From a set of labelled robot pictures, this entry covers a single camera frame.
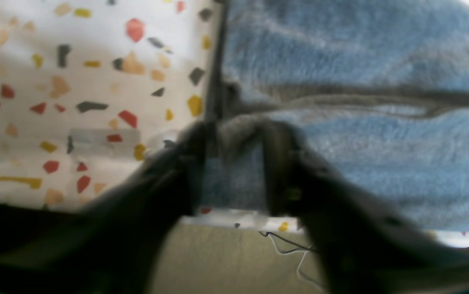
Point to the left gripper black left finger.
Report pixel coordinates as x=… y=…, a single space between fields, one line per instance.
x=112 y=245

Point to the terrazzo patterned tablecloth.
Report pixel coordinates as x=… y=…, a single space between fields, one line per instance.
x=92 y=89

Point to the grey t-shirt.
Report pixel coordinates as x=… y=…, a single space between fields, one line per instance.
x=376 y=89

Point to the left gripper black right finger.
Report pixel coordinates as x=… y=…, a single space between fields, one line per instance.
x=363 y=246

